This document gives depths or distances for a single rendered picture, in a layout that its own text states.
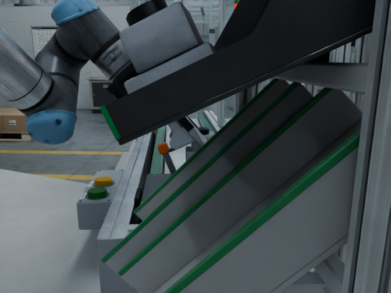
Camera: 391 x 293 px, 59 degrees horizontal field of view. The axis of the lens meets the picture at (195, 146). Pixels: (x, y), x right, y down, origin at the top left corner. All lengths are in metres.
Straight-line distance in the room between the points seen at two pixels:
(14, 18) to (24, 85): 9.33
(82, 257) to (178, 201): 0.41
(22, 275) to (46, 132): 0.27
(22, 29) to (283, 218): 9.67
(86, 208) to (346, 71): 0.61
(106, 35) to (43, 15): 8.94
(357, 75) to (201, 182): 0.20
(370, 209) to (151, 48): 0.16
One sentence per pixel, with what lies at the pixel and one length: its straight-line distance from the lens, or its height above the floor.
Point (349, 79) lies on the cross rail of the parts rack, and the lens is 0.20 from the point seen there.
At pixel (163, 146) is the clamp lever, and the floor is 1.07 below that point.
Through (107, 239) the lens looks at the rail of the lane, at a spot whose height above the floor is 0.96.
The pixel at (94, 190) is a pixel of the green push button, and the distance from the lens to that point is 0.75.
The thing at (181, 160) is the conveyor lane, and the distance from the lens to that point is 1.13.
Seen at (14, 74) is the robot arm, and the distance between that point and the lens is 0.57.
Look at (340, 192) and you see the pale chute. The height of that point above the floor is 1.16.
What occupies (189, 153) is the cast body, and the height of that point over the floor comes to 1.06.
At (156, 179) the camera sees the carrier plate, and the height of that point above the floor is 0.97.
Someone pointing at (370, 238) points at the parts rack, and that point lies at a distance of 0.19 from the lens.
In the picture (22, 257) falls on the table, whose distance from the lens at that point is 0.79.
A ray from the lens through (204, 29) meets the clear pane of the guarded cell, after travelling 2.02.
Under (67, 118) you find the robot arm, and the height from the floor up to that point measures 1.14.
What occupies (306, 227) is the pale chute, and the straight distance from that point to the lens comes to 0.21.
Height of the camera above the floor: 1.23
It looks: 14 degrees down
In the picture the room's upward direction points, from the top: straight up
